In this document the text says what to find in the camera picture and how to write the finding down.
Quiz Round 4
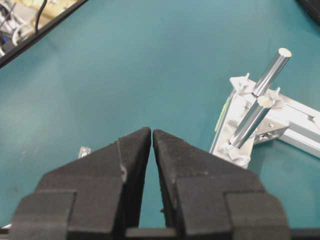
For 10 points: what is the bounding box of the silver metal pin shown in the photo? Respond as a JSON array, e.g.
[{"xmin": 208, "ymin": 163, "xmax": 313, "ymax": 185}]
[
  {"xmin": 252, "ymin": 47, "xmax": 292, "ymax": 97},
  {"xmin": 229, "ymin": 96, "xmax": 274, "ymax": 149}
]

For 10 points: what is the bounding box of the aluminium extrusion frame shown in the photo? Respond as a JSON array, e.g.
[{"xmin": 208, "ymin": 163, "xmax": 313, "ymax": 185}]
[{"xmin": 209, "ymin": 75, "xmax": 320, "ymax": 169}]

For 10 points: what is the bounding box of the black cable off table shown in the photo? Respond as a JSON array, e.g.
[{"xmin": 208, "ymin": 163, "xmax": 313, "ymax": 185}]
[{"xmin": 34, "ymin": 0, "xmax": 48, "ymax": 34}]

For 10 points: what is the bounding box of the black table edge rail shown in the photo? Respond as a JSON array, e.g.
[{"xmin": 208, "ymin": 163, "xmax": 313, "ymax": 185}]
[{"xmin": 0, "ymin": 0, "xmax": 87, "ymax": 68}]

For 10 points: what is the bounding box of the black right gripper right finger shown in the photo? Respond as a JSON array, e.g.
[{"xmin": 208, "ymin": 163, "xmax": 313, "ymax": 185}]
[{"xmin": 153, "ymin": 129, "xmax": 291, "ymax": 240}]

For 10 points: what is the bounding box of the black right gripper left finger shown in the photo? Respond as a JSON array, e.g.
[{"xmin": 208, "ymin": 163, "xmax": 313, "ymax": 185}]
[{"xmin": 11, "ymin": 127, "xmax": 151, "ymax": 240}]

